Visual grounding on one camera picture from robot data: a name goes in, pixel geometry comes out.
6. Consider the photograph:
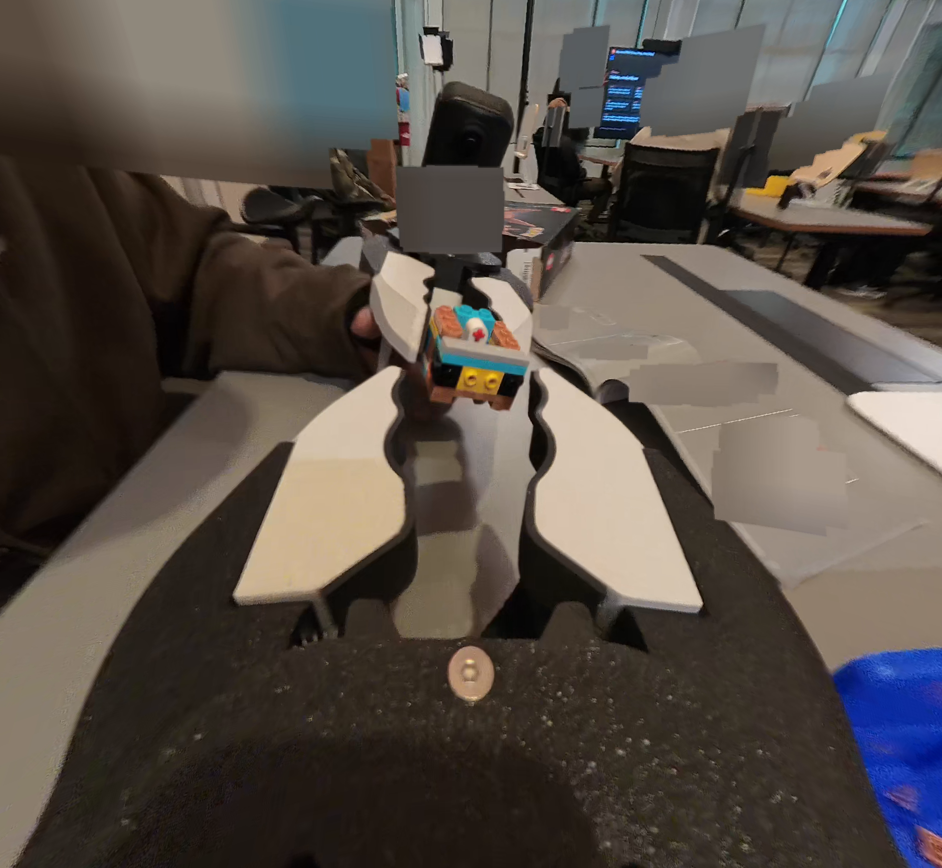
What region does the grey desk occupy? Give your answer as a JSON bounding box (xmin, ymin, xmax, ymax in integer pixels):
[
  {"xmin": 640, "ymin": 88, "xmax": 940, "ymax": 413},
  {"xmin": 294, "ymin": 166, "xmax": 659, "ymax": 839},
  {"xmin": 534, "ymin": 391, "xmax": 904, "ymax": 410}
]
[{"xmin": 0, "ymin": 235, "xmax": 942, "ymax": 854}]

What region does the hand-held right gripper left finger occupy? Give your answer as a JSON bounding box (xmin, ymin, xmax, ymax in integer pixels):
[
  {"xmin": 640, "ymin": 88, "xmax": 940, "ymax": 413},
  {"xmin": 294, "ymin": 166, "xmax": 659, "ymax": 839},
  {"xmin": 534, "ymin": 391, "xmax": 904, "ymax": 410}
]
[{"xmin": 233, "ymin": 366, "xmax": 420, "ymax": 637}]

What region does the wooden office table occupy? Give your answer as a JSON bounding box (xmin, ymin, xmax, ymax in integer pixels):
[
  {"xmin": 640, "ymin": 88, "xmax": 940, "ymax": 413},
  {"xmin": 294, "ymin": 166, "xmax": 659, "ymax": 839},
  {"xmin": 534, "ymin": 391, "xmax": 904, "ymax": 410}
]
[{"xmin": 725, "ymin": 191, "xmax": 936, "ymax": 288}]

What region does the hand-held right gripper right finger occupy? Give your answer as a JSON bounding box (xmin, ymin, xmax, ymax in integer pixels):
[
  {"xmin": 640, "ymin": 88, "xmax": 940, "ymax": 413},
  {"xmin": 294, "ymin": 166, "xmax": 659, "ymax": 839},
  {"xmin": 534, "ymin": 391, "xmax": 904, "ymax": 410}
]
[{"xmin": 521, "ymin": 366, "xmax": 705, "ymax": 644}]

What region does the person's torso in brown top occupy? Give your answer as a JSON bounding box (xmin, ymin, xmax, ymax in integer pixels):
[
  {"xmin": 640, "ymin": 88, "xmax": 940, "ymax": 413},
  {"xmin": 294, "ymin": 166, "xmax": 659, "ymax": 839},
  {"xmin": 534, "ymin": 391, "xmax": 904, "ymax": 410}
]
[{"xmin": 0, "ymin": 158, "xmax": 222, "ymax": 589}]

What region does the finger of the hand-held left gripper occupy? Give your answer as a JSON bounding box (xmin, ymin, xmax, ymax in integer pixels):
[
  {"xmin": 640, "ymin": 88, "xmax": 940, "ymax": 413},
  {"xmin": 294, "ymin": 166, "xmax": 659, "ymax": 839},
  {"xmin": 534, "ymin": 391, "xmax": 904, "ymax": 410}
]
[
  {"xmin": 366, "ymin": 250, "xmax": 437, "ymax": 370},
  {"xmin": 470, "ymin": 275, "xmax": 537, "ymax": 355}
]

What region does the dark toy set box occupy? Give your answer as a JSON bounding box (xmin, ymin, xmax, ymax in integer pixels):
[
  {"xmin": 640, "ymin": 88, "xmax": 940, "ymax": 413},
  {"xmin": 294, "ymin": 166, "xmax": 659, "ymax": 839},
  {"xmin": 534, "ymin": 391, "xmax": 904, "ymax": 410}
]
[{"xmin": 504, "ymin": 206, "xmax": 578, "ymax": 295}]

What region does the black mesh office chair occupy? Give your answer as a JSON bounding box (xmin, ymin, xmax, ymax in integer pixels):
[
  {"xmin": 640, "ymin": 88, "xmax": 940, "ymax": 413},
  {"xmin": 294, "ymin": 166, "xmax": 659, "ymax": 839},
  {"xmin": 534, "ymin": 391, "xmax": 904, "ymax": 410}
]
[{"xmin": 607, "ymin": 143, "xmax": 722, "ymax": 245}]

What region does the dark wall screen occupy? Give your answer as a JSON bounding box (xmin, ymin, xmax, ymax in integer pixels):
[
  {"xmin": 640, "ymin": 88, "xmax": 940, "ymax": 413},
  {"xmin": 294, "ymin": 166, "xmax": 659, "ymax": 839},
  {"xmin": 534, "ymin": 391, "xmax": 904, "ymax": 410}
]
[{"xmin": 600, "ymin": 47, "xmax": 649, "ymax": 140}]

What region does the person's left forearm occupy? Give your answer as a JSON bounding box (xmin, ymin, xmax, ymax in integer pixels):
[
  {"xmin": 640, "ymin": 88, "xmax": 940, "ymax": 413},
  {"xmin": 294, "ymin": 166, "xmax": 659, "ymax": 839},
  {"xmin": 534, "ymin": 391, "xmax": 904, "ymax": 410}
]
[{"xmin": 158, "ymin": 228, "xmax": 375, "ymax": 379}]

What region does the blue plastic bin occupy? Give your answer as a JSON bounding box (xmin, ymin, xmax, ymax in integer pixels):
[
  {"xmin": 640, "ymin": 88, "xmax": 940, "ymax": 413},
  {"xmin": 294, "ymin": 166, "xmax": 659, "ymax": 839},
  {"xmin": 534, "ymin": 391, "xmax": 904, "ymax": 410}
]
[{"xmin": 832, "ymin": 651, "xmax": 942, "ymax": 868}]

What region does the wooden laptop stand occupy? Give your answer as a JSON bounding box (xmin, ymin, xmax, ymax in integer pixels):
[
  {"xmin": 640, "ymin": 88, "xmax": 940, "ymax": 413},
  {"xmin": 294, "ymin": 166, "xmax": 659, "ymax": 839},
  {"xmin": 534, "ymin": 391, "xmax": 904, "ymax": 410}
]
[{"xmin": 791, "ymin": 132, "xmax": 891, "ymax": 192}]

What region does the small colourful toy brick build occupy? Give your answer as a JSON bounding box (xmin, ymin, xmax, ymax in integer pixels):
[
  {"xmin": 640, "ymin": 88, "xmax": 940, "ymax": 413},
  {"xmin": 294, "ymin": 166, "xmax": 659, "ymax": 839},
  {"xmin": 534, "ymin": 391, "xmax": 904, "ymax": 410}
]
[{"xmin": 425, "ymin": 303, "xmax": 531, "ymax": 413}]

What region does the open grey instruction booklet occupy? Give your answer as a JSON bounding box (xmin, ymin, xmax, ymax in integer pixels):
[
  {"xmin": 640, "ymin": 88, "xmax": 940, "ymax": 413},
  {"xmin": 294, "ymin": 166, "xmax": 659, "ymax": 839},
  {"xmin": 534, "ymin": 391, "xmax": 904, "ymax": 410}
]
[{"xmin": 533, "ymin": 301, "xmax": 928, "ymax": 589}]

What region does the person's left hand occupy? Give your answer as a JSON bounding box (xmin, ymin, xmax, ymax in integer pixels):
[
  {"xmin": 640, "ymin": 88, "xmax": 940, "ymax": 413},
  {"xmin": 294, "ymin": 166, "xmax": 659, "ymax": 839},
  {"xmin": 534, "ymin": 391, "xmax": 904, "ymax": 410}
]
[{"xmin": 349, "ymin": 305, "xmax": 387, "ymax": 376}]

